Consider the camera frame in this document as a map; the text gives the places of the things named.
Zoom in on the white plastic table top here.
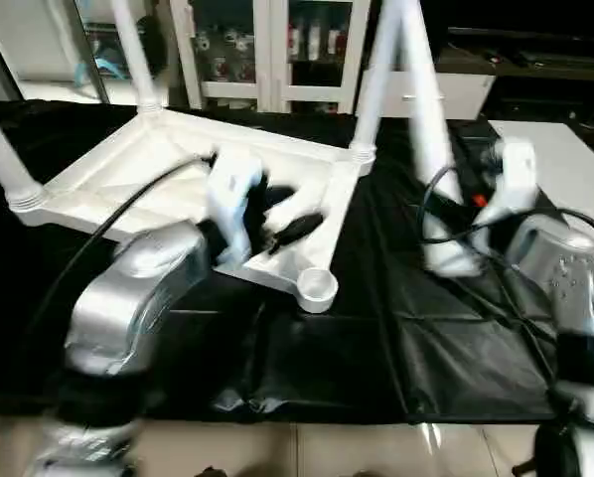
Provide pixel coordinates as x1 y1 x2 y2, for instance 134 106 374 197
7 105 379 315

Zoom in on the white drawer unit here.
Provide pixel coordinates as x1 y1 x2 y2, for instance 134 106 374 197
357 70 499 122

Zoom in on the black work mat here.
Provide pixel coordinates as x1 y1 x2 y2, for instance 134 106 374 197
0 97 594 420

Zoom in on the white glass door cabinet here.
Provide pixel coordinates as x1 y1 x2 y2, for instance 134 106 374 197
168 0 373 113

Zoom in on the white drawer cabinet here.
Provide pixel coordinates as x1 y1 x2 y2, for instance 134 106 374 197
421 0 594 122

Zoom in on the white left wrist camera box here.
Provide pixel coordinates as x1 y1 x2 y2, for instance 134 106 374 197
205 147 270 269

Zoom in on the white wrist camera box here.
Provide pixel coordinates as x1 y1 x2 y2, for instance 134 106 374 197
488 137 538 228
205 147 270 269

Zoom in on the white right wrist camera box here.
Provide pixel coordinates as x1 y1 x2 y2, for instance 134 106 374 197
488 137 538 228

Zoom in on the blue frame trolley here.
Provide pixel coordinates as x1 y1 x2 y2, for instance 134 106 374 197
74 25 145 88

